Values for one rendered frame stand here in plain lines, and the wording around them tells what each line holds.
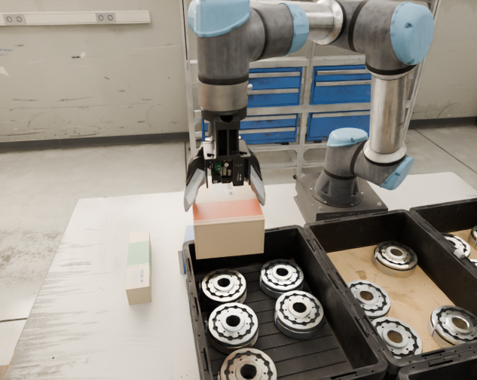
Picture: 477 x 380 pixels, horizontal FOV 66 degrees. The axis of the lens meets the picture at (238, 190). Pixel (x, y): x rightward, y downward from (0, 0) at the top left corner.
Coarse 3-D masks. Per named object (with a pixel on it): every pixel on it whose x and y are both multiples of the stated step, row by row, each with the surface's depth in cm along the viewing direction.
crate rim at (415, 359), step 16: (304, 224) 92; (320, 224) 92; (416, 224) 92; (336, 272) 78; (352, 304) 70; (368, 320) 67; (384, 352) 62; (432, 352) 62; (448, 352) 62; (400, 368) 60
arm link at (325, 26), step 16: (256, 0) 67; (272, 0) 70; (320, 0) 83; (336, 0) 82; (352, 0) 82; (192, 16) 64; (320, 16) 77; (336, 16) 80; (320, 32) 80; (336, 32) 82
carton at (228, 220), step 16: (208, 176) 74; (208, 192) 68; (224, 192) 68; (240, 192) 68; (192, 208) 64; (208, 208) 64; (224, 208) 64; (240, 208) 64; (256, 208) 64; (208, 224) 60; (224, 224) 61; (240, 224) 61; (256, 224) 62; (208, 240) 62; (224, 240) 62; (240, 240) 63; (256, 240) 64; (208, 256) 64; (224, 256) 64
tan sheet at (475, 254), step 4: (452, 232) 105; (456, 232) 105; (460, 232) 105; (464, 232) 105; (468, 232) 105; (460, 236) 103; (464, 236) 103; (468, 236) 103; (464, 240) 102; (468, 244) 100; (472, 248) 99; (472, 252) 98; (476, 252) 98; (472, 256) 96; (476, 256) 96
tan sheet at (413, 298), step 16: (336, 256) 96; (352, 256) 96; (368, 256) 96; (352, 272) 91; (368, 272) 91; (416, 272) 91; (384, 288) 87; (400, 288) 87; (416, 288) 87; (432, 288) 87; (400, 304) 83; (416, 304) 83; (432, 304) 83; (448, 304) 83; (416, 320) 79
